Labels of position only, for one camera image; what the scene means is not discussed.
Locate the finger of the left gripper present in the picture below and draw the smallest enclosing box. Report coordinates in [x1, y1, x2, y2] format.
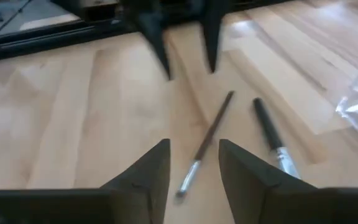
[201, 9, 227, 75]
[134, 13, 172, 82]

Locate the thin black makeup brush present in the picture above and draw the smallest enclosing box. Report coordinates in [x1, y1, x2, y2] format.
[175, 90, 236, 198]

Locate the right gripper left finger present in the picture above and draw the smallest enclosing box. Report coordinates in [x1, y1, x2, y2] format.
[0, 138, 172, 224]

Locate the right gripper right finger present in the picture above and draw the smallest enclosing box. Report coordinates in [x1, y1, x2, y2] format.
[218, 139, 358, 224]

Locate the black powder brush silver ferrule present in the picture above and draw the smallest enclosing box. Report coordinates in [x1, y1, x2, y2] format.
[252, 97, 301, 180]

